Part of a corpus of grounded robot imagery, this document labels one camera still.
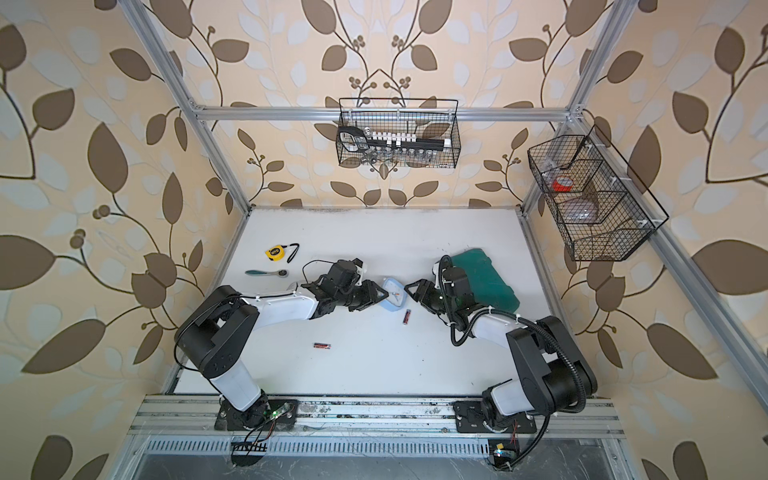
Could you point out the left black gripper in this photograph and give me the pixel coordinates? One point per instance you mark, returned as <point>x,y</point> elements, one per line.
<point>370,294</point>

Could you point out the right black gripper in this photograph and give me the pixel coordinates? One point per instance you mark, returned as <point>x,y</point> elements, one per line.
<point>423,293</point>

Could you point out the light blue alarm clock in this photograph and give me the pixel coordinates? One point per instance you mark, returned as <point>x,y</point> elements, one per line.
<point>396,295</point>

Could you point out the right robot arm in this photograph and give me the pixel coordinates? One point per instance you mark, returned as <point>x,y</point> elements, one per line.
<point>551,373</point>

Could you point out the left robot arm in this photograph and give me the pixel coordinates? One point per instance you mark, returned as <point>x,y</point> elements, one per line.
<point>214,337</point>

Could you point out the green plastic case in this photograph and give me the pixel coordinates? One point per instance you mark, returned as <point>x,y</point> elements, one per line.
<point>486,283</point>

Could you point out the yellow tape measure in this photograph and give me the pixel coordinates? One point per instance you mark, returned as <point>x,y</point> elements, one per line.
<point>285,252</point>

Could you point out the clear plastic bag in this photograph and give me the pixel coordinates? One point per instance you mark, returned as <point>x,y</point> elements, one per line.
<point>580,211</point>

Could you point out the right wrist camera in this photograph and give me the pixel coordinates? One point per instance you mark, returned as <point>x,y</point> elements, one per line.
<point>455,278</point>

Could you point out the teal handled ratchet tool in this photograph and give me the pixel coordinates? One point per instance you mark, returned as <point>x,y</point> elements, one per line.
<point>259,273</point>

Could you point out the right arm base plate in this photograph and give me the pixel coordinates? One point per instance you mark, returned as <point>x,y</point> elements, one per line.
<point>482,417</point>

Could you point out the socket bit rail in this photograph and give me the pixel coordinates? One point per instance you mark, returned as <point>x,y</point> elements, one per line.
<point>413,142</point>

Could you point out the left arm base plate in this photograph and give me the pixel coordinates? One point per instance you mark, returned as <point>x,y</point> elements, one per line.
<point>278,413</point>

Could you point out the back black wire basket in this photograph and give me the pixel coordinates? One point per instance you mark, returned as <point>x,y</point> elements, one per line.
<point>398,132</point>

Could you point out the black wire basket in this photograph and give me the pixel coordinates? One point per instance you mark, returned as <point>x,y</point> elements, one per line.
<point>628,211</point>
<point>398,132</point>

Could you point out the black handled scissors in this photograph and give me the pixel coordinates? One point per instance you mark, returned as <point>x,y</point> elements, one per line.
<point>357,140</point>

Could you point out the right black wire basket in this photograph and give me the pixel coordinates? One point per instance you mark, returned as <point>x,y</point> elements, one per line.
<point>628,211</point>

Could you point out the aluminium front rail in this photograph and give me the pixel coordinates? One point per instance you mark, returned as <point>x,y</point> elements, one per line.
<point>349,416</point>

